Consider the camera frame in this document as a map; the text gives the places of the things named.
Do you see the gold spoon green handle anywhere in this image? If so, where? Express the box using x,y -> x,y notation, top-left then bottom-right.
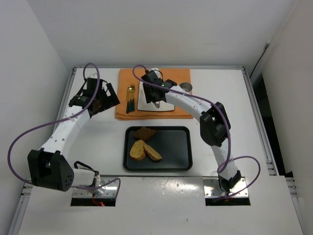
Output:
130,84 -> 135,112

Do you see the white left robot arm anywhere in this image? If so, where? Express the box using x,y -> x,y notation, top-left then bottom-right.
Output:
27,76 -> 120,191

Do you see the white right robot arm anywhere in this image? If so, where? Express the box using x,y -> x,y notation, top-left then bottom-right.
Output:
140,69 -> 241,193

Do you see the right bread slice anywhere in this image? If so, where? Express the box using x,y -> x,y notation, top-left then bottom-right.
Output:
144,144 -> 162,162

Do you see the bread slice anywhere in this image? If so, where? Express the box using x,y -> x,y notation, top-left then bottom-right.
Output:
144,144 -> 162,162
130,140 -> 146,161

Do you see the left bread slice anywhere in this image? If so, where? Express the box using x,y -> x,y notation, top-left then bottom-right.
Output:
130,140 -> 146,161

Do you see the white square plate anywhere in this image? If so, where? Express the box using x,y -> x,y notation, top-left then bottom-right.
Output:
137,82 -> 175,112

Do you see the orange cloth placemat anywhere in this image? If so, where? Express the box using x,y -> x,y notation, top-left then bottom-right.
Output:
114,68 -> 195,121

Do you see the metal cup with brown sleeve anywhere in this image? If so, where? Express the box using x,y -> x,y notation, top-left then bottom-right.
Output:
179,82 -> 193,94

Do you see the brown croissant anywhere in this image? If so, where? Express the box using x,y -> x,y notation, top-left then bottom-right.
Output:
134,127 -> 156,141

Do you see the black baking tray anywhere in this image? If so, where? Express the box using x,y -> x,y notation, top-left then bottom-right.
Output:
123,126 -> 193,172

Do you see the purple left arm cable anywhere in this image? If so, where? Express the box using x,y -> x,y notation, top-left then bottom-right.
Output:
7,63 -> 121,199

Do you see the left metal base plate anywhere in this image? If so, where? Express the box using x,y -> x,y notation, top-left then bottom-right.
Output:
72,175 -> 120,199

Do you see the metal base plate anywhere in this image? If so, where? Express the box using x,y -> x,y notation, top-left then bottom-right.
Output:
72,175 -> 120,199
203,177 -> 248,198

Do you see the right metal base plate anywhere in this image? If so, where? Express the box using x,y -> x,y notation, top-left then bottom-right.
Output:
203,177 -> 248,198

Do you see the black wall cable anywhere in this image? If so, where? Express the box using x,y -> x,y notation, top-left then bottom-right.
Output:
249,42 -> 270,79

